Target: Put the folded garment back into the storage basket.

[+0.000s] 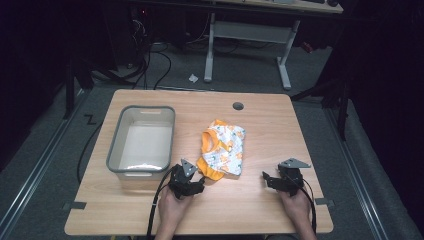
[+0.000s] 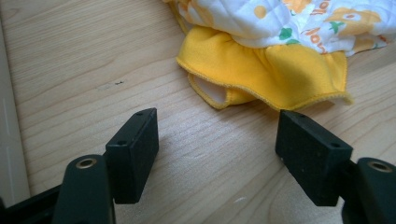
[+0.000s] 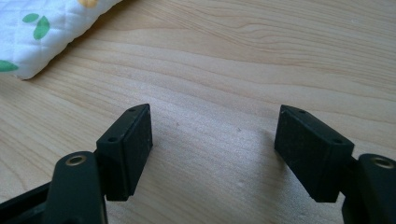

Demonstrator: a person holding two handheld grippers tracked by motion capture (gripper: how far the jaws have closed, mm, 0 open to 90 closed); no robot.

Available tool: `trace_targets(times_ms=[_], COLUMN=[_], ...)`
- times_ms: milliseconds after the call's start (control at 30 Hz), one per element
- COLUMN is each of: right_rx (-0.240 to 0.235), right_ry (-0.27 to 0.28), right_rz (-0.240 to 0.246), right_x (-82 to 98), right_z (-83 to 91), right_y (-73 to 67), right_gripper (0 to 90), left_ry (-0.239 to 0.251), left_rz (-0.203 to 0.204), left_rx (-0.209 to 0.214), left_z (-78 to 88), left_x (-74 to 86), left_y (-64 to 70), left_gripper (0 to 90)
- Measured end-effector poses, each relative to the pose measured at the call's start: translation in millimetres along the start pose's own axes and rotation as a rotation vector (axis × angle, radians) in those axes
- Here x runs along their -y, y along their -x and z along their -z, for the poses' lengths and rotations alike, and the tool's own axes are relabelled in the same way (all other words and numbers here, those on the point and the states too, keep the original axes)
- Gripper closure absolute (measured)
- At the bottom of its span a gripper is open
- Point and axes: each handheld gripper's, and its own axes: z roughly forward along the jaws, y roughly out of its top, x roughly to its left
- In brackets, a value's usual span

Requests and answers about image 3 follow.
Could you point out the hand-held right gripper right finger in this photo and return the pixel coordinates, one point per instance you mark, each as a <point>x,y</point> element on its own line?
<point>314,149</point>

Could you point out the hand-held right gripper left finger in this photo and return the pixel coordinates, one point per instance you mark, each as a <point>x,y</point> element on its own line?
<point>124,155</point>

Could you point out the white quilted leaf-print cloth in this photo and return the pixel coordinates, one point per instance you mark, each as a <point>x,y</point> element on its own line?
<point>37,34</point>

